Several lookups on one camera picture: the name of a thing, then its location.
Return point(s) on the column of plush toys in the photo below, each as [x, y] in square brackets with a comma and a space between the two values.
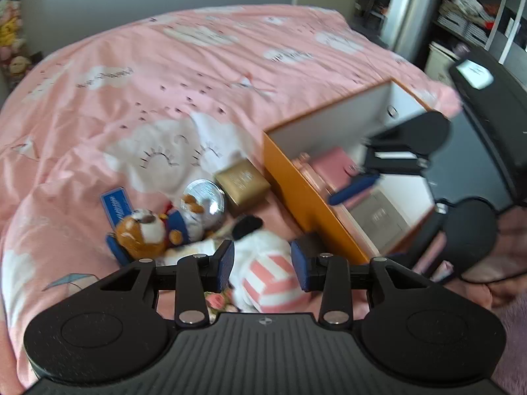
[10, 28]

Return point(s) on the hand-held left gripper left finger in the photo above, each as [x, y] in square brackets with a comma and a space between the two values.
[225, 263]

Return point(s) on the orange cardboard box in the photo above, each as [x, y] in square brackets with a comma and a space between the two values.
[321, 214]

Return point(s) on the gold gift box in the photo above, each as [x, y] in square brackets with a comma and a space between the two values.
[243, 185]

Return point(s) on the pink striped white plush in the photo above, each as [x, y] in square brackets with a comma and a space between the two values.
[267, 279]

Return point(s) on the white cabinet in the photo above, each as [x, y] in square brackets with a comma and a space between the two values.
[438, 63]

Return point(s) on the blue card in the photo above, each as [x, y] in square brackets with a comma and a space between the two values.
[117, 205]

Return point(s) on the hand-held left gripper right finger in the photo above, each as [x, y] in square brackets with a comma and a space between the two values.
[300, 265]

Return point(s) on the stack of papers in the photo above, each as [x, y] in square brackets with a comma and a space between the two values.
[465, 14]

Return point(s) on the person's right forearm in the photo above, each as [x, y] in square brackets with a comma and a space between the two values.
[512, 247]

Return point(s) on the pink printed quilt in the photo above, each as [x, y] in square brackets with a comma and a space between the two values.
[123, 111]

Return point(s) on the pink wallet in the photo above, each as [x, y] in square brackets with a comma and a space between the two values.
[333, 162]

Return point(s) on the brown bear plush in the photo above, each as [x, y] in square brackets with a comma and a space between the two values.
[138, 232]

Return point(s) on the grey labelled box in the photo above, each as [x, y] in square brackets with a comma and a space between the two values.
[378, 218]

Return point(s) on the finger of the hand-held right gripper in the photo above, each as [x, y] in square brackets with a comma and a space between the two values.
[354, 189]
[416, 251]

